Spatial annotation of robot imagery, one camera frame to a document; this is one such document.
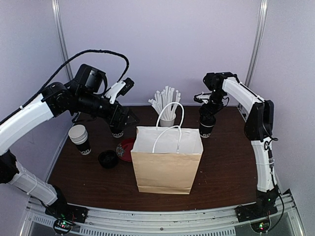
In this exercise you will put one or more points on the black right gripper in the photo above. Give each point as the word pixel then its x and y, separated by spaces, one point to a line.
pixel 213 111

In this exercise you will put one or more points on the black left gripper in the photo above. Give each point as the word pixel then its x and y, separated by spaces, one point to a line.
pixel 123 115

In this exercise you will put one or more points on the black white paper cup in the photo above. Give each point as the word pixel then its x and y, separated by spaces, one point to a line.
pixel 117 133
pixel 206 125

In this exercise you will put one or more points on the stack of black lids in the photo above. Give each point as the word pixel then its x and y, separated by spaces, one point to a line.
pixel 108 159

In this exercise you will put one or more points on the stack of paper cups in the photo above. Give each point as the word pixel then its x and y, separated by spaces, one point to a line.
pixel 79 136

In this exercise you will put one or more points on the brown paper bag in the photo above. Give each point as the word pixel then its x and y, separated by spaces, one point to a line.
pixel 166 159

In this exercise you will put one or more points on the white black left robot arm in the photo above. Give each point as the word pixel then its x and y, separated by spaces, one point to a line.
pixel 80 95

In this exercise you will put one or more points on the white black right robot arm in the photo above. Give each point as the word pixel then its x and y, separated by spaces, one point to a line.
pixel 258 127

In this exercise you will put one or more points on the red floral plate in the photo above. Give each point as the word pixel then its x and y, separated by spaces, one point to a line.
pixel 123 149

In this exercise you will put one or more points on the paper cup holding straws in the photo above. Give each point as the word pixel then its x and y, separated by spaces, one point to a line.
pixel 167 122

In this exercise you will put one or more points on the bundle of white wrapped straws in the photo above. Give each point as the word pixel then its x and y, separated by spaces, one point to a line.
pixel 166 99

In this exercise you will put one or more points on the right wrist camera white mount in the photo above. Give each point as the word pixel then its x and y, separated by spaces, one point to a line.
pixel 202 98

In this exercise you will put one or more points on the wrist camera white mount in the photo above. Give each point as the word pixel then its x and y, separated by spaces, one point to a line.
pixel 119 88
pixel 202 98

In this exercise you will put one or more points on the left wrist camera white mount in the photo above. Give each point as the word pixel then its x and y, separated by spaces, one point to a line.
pixel 119 88

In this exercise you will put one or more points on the right aluminium wall post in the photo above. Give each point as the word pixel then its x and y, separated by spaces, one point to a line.
pixel 260 28

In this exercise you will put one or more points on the aluminium wall post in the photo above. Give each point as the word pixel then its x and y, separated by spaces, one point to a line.
pixel 59 27
pixel 260 28

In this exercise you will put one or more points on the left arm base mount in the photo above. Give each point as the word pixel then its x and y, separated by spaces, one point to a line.
pixel 67 216

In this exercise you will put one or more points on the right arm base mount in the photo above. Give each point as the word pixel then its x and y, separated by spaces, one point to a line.
pixel 258 213

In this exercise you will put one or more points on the left aluminium wall post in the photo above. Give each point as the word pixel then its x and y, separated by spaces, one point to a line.
pixel 59 27

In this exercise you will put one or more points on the aluminium front rail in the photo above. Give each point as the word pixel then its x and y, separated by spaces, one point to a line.
pixel 221 221

